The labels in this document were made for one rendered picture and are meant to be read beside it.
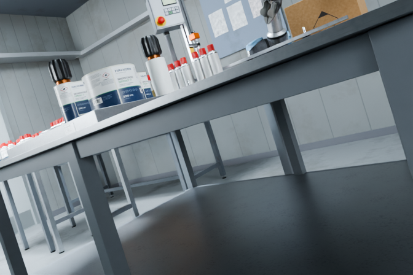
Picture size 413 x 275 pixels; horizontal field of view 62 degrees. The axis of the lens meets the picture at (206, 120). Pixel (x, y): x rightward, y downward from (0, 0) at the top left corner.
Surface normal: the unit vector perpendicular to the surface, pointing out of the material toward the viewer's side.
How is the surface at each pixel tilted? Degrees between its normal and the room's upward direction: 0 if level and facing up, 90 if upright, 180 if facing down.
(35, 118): 90
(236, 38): 90
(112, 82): 90
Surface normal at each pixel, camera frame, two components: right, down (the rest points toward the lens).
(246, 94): -0.63, 0.21
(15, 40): 0.78, -0.23
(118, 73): 0.45, -0.12
